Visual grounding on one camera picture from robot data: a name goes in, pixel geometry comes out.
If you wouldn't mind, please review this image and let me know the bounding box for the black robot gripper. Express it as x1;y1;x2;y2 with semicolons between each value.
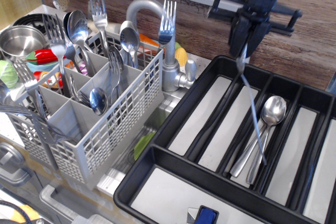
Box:
208;0;302;58

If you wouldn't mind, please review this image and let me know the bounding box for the big steel spoon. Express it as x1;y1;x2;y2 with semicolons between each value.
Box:
236;43;267;165
67;10;95;77

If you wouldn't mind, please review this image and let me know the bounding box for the steel spoon in tray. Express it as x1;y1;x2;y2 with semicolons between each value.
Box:
230;95;287;177
246;121;272;185

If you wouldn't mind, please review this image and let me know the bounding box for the black cutlery tray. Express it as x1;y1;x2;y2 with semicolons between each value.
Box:
113;56;335;223

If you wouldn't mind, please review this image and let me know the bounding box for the steel spoon basket back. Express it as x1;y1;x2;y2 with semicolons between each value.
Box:
120;20;140;69

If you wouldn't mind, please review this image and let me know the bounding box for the steel fork basket middle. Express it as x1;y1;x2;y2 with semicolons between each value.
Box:
108;46;124;103

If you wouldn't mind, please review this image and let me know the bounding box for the small steel spoon basket front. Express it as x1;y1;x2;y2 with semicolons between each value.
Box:
89;87;108;115

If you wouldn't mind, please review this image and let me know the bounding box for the grey plastic cutlery basket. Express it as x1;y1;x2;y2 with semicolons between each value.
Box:
9;35;164;189

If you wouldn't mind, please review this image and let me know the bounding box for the yellow toy corn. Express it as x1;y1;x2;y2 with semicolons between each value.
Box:
175;47;188;67

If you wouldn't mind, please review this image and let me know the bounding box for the steel fork at faucet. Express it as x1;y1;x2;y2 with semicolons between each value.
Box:
158;0;176;48

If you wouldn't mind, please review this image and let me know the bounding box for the grey toy faucet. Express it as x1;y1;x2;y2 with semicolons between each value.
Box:
126;0;197;91

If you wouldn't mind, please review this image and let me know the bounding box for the orange toy carrot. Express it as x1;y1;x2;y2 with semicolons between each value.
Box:
139;34;160;49

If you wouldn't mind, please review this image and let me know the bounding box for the green toy item in sink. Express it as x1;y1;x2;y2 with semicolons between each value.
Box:
134;132;155;161

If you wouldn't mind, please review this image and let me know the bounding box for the blue clip object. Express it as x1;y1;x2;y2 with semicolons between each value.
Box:
186;205;219;224

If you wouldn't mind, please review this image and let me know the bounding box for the red toy pepper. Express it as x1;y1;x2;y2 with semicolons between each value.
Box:
25;49;57;66

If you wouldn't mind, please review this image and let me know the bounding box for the black stove burner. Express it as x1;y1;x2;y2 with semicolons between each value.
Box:
12;14;55;35

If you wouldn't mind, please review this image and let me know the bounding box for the light blue toy bowl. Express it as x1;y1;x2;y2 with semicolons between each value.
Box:
26;61;58;73

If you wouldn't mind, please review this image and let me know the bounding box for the steel fork far left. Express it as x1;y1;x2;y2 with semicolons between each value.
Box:
13;60;38;95

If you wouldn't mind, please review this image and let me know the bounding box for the steel pot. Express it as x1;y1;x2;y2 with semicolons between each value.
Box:
1;25;47;61

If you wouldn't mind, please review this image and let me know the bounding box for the green toy cabbage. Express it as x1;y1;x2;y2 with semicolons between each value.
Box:
0;60;18;88

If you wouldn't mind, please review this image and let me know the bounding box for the steel cutlery lower left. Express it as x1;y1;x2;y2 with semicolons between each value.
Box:
1;81;77;145

